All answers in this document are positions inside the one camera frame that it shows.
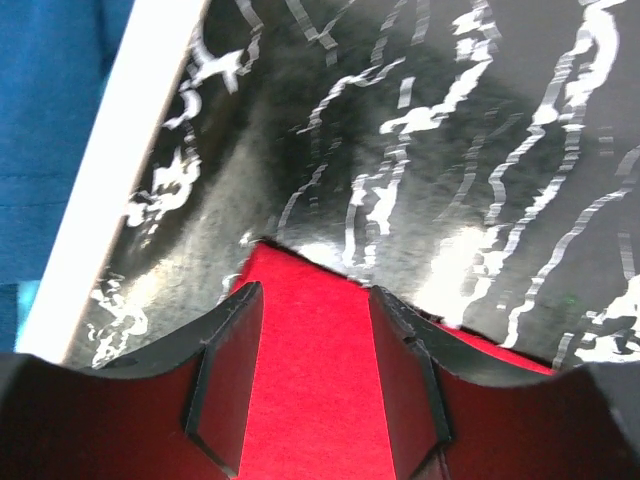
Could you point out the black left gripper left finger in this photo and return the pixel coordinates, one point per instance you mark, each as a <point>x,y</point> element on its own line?
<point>176,408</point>

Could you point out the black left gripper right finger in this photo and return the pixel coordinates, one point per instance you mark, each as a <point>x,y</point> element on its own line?
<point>455,412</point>

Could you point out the red t-shirt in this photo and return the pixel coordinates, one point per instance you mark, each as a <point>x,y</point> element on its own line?
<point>316,409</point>

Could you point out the light blue t-shirt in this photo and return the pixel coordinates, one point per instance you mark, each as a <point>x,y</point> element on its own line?
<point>16,301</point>

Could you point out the navy blue t-shirt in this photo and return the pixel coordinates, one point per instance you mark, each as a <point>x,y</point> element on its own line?
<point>55,59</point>

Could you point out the white plastic laundry basket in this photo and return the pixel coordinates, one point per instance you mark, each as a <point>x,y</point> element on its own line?
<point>137,95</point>

